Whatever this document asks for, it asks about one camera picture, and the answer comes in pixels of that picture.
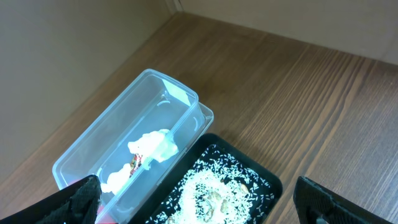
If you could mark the clear plastic bin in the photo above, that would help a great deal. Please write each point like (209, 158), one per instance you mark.
(153, 101)

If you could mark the red plastic tray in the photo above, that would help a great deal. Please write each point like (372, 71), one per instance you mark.
(102, 214)

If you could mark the crumpled white paper piece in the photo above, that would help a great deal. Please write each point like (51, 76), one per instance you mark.
(116, 180)

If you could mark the black plastic tray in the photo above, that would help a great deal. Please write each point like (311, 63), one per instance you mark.
(185, 163)

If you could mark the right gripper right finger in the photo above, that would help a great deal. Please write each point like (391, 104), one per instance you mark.
(316, 204)

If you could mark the white napkin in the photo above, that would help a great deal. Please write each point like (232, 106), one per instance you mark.
(158, 145)

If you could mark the rice and nut scraps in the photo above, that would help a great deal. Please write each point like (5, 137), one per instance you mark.
(217, 189)

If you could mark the red strawberry cake wrapper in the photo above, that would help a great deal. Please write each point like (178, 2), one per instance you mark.
(135, 163)

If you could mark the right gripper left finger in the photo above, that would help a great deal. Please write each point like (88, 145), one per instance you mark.
(53, 209)

